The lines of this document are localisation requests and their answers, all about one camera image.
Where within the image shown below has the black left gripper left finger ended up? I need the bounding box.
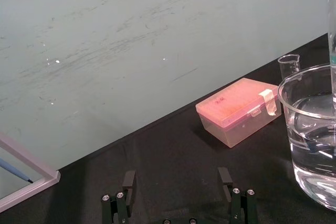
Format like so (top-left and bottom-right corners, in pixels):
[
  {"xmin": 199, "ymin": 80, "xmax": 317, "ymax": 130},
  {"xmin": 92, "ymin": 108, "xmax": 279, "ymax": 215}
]
[{"xmin": 101, "ymin": 169, "xmax": 137, "ymax": 224}]

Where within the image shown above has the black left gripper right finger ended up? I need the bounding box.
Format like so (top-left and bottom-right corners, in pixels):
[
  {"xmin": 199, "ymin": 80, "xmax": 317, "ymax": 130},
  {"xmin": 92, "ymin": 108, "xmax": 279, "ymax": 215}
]
[{"xmin": 217, "ymin": 166, "xmax": 257, "ymax": 224}]

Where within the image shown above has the large clear glass beaker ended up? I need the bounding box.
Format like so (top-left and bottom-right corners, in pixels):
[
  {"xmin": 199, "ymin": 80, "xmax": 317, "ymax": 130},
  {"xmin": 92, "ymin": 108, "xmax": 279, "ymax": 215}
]
[{"xmin": 277, "ymin": 62, "xmax": 336, "ymax": 211}]

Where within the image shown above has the small clear glass beaker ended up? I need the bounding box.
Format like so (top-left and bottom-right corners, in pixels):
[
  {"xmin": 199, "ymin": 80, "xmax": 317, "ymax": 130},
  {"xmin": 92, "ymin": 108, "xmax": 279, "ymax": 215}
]
[{"xmin": 277, "ymin": 54, "xmax": 301, "ymax": 83}]

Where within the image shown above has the black table cloth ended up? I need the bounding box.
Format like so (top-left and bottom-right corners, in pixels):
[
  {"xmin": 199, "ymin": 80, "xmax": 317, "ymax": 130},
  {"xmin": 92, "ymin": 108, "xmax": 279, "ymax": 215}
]
[{"xmin": 0, "ymin": 33, "xmax": 336, "ymax": 224}]

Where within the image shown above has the pink translucent plastic box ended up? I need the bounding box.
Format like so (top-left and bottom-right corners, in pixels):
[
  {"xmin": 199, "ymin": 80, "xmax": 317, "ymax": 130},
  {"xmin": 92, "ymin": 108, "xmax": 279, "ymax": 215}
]
[{"xmin": 195, "ymin": 77, "xmax": 282, "ymax": 148}]

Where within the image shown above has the white tape strip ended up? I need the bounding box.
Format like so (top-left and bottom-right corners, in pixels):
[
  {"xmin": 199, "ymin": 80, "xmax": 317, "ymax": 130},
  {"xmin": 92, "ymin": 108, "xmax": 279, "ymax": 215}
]
[{"xmin": 259, "ymin": 89, "xmax": 278, "ymax": 117}]

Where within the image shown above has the white framed panel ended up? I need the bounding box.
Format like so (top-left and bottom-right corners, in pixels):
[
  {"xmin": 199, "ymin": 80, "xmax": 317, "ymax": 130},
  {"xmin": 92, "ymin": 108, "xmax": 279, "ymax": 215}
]
[{"xmin": 0, "ymin": 130, "xmax": 61, "ymax": 213}]

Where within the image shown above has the blue pipette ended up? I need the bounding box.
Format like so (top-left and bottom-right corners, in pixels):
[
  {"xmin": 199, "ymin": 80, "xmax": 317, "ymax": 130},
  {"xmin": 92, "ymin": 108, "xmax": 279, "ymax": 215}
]
[{"xmin": 0, "ymin": 158, "xmax": 35, "ymax": 184}]

